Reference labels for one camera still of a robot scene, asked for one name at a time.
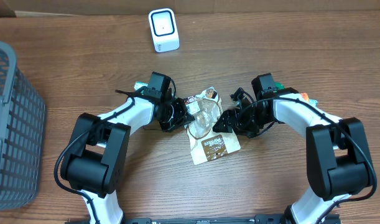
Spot green wet wipes pack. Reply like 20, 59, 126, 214
308, 99, 318, 107

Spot teal white tissue pack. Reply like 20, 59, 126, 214
134, 82, 148, 91

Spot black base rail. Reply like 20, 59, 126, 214
65, 213, 342, 224

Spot grey plastic mesh basket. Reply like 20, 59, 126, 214
0, 41, 47, 210

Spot orange white small box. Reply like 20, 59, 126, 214
301, 93, 310, 102

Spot green lid jar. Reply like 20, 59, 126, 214
275, 82, 285, 90

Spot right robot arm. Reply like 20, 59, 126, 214
213, 73, 378, 223

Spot white barcode scanner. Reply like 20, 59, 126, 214
148, 8, 180, 53

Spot clear bag beige contents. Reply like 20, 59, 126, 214
184, 86, 241, 165

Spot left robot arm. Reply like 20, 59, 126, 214
53, 72, 194, 223

